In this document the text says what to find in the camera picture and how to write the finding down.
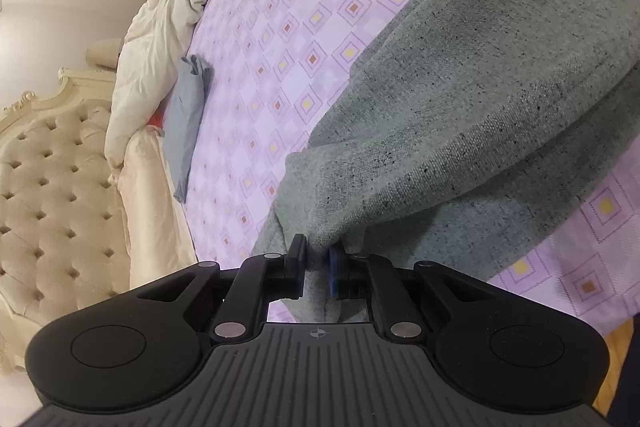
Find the grey speckled pants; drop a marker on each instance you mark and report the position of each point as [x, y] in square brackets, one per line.
[450, 107]

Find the purple checked bed sheet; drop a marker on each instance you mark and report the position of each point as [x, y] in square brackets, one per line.
[300, 32]

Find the cream tufted headboard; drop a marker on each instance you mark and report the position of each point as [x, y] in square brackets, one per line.
[55, 187]

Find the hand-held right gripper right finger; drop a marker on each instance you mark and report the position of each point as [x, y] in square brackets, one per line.
[334, 272]

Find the cream duvet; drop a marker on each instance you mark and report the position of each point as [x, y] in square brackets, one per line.
[165, 7]

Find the folded grey-blue garment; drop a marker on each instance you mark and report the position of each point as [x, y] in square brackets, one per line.
[187, 107]

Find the red cloth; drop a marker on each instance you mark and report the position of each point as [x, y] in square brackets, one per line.
[157, 119]

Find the cream pillow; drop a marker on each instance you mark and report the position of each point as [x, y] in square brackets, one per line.
[150, 197]

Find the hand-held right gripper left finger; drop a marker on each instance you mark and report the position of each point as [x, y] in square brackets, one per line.
[299, 268]

